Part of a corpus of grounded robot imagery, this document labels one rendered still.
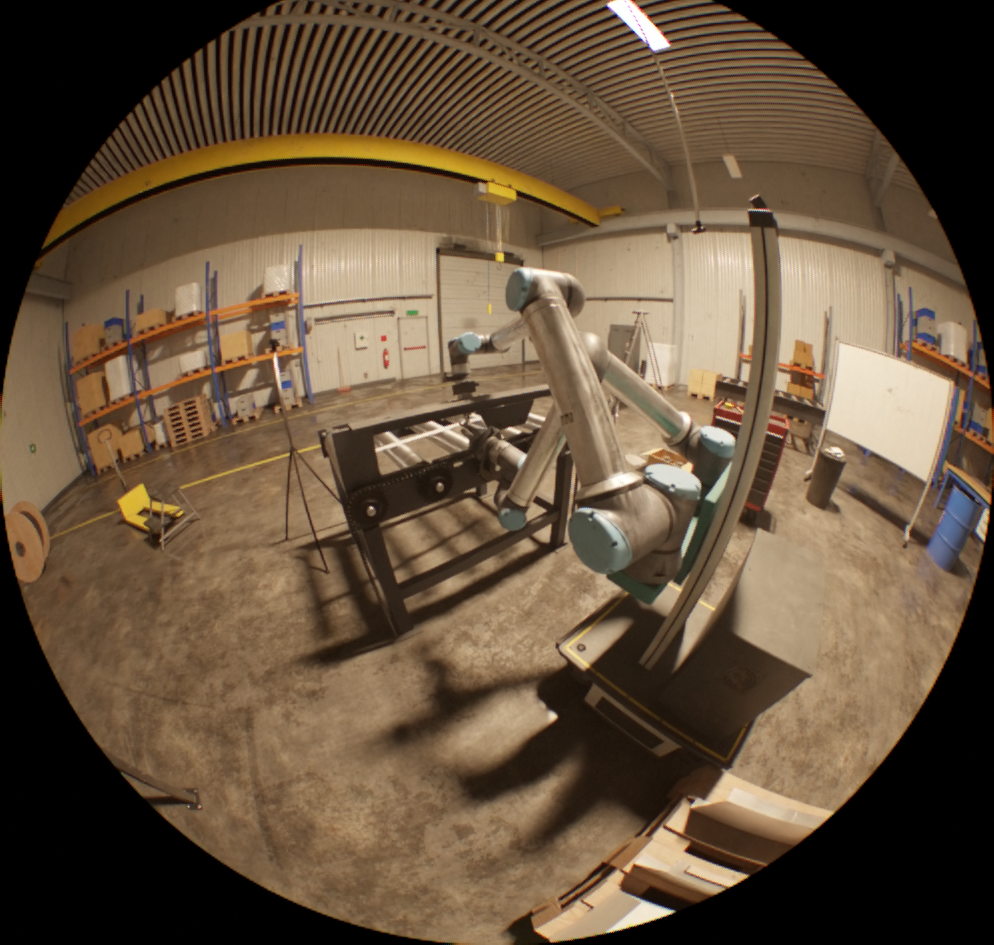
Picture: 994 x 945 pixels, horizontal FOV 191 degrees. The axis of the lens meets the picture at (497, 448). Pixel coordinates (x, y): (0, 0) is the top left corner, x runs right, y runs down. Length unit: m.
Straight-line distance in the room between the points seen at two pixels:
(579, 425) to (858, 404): 4.51
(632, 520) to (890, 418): 4.46
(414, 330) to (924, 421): 12.39
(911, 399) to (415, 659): 5.38
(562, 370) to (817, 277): 10.85
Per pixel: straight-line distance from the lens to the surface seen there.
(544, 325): 0.68
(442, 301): 11.40
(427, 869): 1.52
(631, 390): 1.04
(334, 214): 11.14
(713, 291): 11.14
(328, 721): 1.68
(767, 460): 2.85
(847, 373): 4.87
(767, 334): 0.72
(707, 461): 1.13
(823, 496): 4.16
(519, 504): 0.94
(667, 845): 1.29
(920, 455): 4.84
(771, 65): 9.36
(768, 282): 0.74
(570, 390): 0.62
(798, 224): 11.04
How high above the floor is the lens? 1.45
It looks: 22 degrees down
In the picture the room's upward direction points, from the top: 1 degrees counter-clockwise
